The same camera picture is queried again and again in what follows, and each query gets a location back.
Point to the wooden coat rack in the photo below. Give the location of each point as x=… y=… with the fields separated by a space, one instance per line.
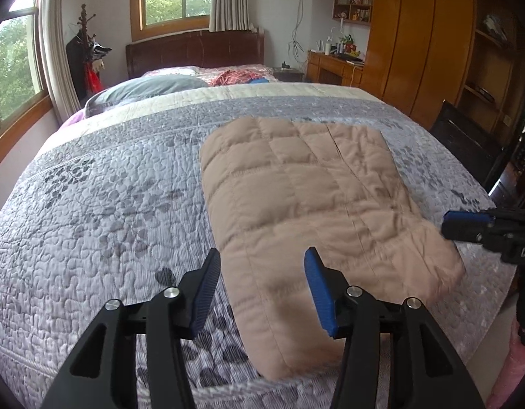
x=83 y=19

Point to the bed with grey quilt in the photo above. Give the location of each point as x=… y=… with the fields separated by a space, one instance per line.
x=96 y=204

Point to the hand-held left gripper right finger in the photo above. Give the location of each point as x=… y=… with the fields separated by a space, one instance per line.
x=317 y=294

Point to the person's right forearm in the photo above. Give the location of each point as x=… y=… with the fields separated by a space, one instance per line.
x=514 y=375

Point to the black coat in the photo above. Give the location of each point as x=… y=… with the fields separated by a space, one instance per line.
x=77 y=68

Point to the blue cloth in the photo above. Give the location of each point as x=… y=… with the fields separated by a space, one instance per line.
x=259 y=80

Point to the beige quilted jacket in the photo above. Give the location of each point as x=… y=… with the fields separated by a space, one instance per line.
x=288 y=187

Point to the wooden desk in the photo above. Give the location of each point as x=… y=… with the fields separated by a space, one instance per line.
x=326 y=66

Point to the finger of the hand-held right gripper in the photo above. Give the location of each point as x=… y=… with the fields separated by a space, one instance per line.
x=462 y=217

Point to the dark wooden headboard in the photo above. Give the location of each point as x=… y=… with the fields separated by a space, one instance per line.
x=194 y=49

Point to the pink red patterned pillow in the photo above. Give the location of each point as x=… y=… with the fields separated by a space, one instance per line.
x=177 y=70

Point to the red patterned cloth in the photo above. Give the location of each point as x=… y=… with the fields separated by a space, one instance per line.
x=232 y=77

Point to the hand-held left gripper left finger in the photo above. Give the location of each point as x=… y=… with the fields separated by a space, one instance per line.
x=204 y=294

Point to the grey pillow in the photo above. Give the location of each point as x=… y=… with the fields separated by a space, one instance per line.
x=147 y=89

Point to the wooden wardrobe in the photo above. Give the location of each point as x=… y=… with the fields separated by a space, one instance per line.
x=416 y=42

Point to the dark nightstand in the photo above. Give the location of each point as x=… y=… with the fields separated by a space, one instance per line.
x=288 y=75

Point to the wooden wall shelf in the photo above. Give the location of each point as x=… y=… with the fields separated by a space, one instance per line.
x=352 y=6

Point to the red bag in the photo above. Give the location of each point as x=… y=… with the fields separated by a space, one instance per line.
x=94 y=77

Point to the dark wooden chair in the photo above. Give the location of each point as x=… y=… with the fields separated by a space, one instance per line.
x=462 y=140

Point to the open wooden bookshelf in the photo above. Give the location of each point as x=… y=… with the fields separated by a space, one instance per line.
x=492 y=59

